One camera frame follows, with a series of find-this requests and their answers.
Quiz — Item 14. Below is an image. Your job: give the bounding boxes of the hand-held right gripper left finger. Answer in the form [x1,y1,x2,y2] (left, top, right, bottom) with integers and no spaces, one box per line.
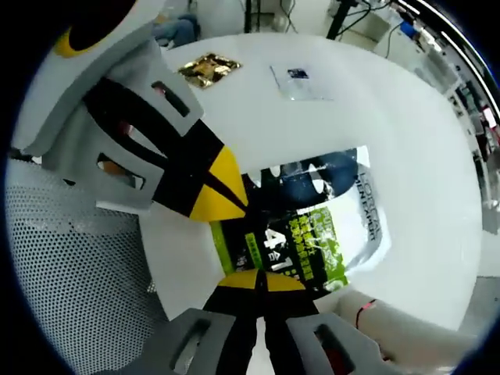
[143,269,262,375]

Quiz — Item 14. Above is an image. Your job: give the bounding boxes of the clear sachet blue label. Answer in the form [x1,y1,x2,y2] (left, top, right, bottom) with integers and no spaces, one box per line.
[269,63,336,102]

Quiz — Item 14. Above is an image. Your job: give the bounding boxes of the white tube red band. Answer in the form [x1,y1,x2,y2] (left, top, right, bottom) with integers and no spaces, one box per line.
[334,290,482,370]

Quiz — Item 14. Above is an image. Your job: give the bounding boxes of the cluttered background shelf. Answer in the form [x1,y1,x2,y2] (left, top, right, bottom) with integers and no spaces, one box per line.
[390,0,500,165]

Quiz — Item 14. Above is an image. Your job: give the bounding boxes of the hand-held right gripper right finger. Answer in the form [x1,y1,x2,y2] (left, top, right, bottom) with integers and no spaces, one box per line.
[259,271,392,375]

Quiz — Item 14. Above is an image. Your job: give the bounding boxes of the green black skincare sachet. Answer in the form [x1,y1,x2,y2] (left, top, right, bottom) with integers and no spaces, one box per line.
[209,145,392,293]

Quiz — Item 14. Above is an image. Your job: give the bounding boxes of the black desk legs with cables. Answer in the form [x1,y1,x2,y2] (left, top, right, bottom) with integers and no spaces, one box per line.
[244,0,394,41]

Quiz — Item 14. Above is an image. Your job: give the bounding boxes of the gold skincare sachet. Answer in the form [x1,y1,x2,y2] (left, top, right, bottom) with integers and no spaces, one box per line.
[177,52,244,91]

